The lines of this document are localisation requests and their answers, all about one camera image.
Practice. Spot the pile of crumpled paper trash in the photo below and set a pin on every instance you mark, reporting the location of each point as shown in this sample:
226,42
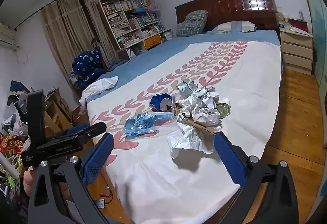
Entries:
189,142

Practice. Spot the red patterned cloth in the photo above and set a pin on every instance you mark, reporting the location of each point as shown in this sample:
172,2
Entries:
11,144

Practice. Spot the red box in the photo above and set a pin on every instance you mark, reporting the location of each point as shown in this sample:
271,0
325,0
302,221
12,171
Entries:
299,25

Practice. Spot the white bookshelf with books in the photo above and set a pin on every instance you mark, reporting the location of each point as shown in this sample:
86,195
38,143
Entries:
127,22

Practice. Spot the blue plastic bag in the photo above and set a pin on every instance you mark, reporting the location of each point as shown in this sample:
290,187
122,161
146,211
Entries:
138,126

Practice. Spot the blue bed sheet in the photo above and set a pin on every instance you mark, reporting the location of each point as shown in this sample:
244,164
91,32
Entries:
166,52

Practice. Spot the crumpled white paper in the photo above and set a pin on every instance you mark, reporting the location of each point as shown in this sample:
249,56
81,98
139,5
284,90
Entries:
208,106

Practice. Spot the crushed blue can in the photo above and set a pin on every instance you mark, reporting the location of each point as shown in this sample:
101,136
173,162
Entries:
161,102

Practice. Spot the white cloth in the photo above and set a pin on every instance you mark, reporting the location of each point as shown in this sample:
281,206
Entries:
99,86

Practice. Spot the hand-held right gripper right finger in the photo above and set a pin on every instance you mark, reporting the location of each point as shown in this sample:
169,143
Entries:
230,160

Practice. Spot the white pillow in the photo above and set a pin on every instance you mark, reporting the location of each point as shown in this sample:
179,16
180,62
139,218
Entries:
230,26

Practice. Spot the wooden chair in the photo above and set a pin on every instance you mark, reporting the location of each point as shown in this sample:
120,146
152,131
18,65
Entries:
95,41

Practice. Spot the blue moon-print garment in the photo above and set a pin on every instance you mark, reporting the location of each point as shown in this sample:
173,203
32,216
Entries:
86,65

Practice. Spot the cream nightstand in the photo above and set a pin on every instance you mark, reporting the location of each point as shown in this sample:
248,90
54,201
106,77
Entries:
296,52

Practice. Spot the white pink leaf-print blanket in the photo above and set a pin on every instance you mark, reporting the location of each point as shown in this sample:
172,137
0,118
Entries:
242,73

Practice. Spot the brown cardboard piece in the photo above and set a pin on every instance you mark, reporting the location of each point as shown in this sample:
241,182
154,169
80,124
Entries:
196,125

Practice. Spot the white air conditioner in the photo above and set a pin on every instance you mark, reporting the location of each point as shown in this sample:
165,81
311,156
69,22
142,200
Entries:
6,36

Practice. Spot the orange storage cabinet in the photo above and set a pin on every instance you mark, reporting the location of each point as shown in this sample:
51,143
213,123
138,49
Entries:
152,41

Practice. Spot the cardboard box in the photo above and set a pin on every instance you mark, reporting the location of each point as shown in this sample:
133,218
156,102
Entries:
58,109

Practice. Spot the checked grey pillow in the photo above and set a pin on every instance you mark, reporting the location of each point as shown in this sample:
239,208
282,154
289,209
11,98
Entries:
191,24

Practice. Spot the person's left hand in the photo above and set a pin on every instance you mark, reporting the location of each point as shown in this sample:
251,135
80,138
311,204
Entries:
28,180

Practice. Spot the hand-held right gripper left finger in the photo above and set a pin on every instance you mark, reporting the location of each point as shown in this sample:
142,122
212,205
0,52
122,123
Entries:
98,160

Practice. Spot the dark clothes pile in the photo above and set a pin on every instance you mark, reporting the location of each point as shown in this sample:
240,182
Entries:
18,93

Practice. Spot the silver packet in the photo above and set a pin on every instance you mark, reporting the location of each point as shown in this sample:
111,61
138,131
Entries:
186,88

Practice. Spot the beige curtain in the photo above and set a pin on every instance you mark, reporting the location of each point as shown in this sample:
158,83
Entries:
66,29

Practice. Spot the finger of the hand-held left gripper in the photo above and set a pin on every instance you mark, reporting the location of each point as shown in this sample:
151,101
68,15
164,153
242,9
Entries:
86,130

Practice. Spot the dark wooden headboard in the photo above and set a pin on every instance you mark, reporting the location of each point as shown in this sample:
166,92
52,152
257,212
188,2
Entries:
230,6

